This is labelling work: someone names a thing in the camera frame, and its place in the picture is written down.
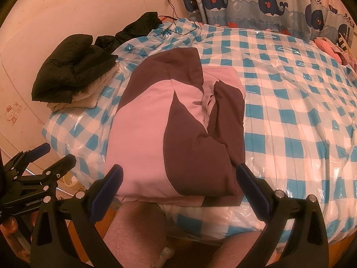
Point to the pink clothes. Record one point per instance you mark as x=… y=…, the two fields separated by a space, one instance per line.
x=329 y=48

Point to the whale print curtain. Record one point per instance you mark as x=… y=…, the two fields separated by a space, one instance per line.
x=251 y=2

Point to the person's left leg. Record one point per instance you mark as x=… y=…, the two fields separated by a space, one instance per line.
x=134 y=234

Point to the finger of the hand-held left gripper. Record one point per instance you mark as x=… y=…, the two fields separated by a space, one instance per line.
x=61 y=164
x=39 y=150

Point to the blue checkered plastic bed cover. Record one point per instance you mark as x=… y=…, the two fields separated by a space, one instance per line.
x=292 y=117

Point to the person's leg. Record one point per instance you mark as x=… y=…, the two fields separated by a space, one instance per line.
x=239 y=251
x=134 y=234

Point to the pink and brown hoodie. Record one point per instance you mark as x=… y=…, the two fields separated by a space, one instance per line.
x=145 y=145

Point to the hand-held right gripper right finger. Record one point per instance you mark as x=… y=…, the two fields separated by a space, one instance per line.
x=251 y=192

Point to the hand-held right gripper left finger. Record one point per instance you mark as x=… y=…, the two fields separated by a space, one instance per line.
x=111 y=189

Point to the beige folded cloth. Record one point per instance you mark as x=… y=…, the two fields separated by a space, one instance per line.
x=83 y=100

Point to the person's right leg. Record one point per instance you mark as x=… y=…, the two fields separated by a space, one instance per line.
x=239 y=251

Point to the dark striped garment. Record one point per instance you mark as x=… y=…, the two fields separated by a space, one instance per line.
x=342 y=40

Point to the black down jacket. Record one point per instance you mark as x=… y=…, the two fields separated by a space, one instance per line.
x=69 y=67
x=134 y=30

